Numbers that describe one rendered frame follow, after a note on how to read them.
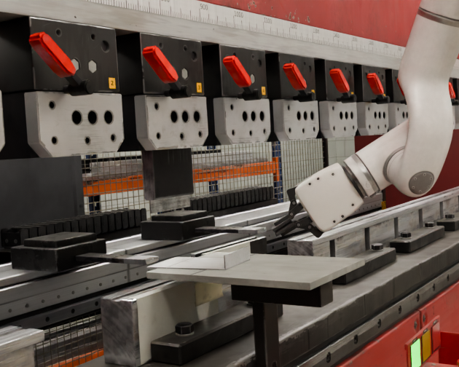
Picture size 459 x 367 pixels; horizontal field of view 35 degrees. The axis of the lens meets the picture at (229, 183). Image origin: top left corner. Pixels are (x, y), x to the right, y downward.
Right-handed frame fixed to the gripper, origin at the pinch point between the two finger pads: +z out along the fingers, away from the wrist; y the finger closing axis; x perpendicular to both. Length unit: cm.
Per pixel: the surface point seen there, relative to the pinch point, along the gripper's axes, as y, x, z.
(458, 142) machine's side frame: -30, -170, -73
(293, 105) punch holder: 17.8, -4.1, -14.1
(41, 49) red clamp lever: 38, 54, 9
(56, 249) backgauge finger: 19.1, 20.1, 31.9
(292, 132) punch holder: 13.8, -3.1, -11.1
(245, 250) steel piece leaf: 3.2, 27.5, 5.5
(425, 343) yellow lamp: -28.9, 11.3, -10.0
